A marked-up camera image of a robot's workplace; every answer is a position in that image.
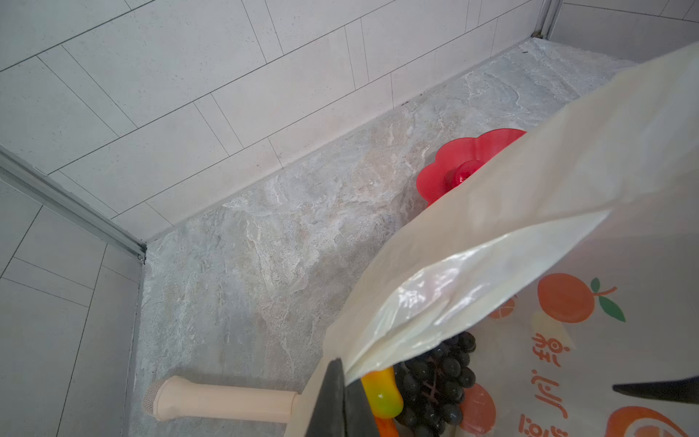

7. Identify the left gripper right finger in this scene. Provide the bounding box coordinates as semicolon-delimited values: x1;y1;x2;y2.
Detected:
612;376;699;404

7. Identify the red flower-shaped plate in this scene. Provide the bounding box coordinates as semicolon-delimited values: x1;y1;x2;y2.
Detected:
416;129;526;206

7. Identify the beige rolling pin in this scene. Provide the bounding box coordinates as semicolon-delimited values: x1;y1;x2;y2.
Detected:
142;376;300;424

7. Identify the yellow red mango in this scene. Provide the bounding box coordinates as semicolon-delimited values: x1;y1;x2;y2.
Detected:
360;367;404;420

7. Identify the black grape bunch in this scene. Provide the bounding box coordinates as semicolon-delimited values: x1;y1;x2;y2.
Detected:
393;331;477;436

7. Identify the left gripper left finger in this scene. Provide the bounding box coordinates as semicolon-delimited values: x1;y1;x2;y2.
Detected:
306;358;380;437

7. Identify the red apple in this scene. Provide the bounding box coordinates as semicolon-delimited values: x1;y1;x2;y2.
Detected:
449;160;484;189

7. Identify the cream plastic fruit bag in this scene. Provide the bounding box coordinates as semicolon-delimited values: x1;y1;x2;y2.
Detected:
286;45;698;436

